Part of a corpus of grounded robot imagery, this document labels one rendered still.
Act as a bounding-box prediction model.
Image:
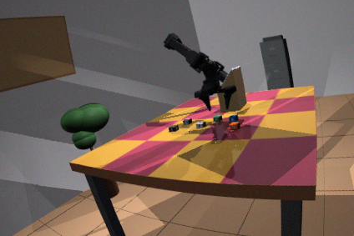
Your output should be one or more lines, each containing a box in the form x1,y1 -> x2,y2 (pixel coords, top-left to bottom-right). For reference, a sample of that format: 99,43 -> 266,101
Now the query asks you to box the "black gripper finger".
199,95 -> 211,111
223,93 -> 232,110

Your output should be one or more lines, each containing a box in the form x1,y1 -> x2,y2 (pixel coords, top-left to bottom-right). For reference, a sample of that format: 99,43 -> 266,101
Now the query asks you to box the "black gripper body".
195,75 -> 236,98

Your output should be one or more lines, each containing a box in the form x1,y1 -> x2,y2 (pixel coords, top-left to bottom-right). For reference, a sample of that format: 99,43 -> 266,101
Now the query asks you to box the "blue block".
229,115 -> 239,121

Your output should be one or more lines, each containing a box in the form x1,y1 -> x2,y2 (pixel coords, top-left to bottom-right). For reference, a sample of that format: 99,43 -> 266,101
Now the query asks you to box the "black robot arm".
164,33 -> 228,97

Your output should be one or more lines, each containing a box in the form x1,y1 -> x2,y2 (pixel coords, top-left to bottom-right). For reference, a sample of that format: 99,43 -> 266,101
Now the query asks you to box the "green block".
213,115 -> 222,122

